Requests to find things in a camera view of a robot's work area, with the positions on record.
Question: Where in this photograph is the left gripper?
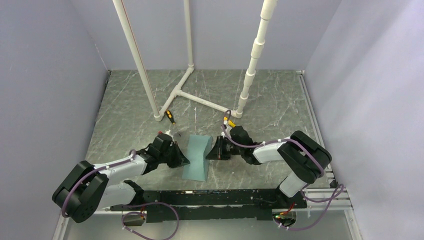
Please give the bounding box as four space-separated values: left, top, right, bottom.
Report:
158 141 190 169

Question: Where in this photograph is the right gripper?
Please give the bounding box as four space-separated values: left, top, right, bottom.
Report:
205 136 244 161

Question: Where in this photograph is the teal envelope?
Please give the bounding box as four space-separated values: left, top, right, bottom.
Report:
182 134 213 182

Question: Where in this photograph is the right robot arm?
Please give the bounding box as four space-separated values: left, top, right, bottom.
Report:
206 125 332 208

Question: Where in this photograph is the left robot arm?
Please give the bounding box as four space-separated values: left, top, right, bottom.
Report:
51 132 190 223

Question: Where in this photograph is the black orange screwdriver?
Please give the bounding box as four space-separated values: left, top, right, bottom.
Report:
165 109 181 136

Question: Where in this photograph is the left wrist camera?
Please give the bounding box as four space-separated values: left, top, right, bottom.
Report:
157 129 174 138

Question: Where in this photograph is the white PVC pipe frame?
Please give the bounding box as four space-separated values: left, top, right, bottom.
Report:
113 0 278 122

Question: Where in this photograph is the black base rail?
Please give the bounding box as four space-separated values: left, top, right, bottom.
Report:
110 188 307 223

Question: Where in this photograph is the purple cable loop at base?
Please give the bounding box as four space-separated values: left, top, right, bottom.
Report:
120 200 180 240

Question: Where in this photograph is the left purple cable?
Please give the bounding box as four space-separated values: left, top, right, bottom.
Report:
60 149 137 219

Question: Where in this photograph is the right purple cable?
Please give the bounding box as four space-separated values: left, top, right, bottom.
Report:
221 109 345 232

